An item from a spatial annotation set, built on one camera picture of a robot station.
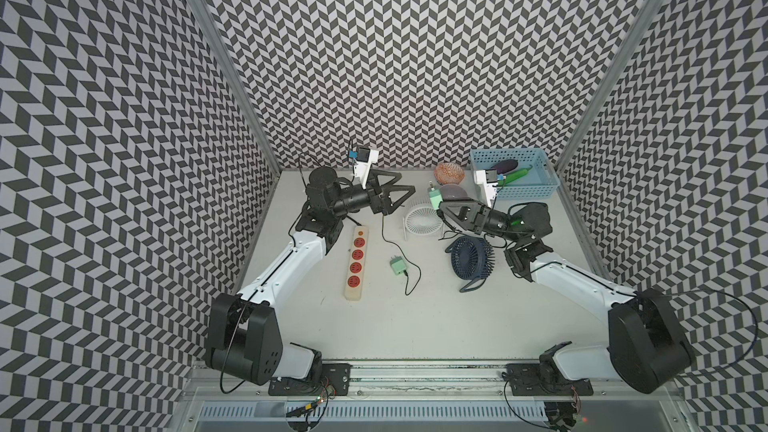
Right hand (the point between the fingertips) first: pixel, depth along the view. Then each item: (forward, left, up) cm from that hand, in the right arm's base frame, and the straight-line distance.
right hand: (439, 209), depth 67 cm
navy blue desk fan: (-1, -11, -23) cm, 26 cm away
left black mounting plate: (-29, +26, -30) cm, 50 cm away
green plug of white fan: (+1, +10, -30) cm, 32 cm away
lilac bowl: (+28, -10, -28) cm, 41 cm away
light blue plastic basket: (+37, -46, -32) cm, 67 cm away
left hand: (+6, +8, +2) cm, 10 cm away
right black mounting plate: (-30, -22, -24) cm, 44 cm away
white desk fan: (+13, +2, -22) cm, 26 cm away
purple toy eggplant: (+42, -32, -28) cm, 60 cm away
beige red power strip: (-3, +23, -30) cm, 38 cm away
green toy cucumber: (+36, -33, -28) cm, 56 cm away
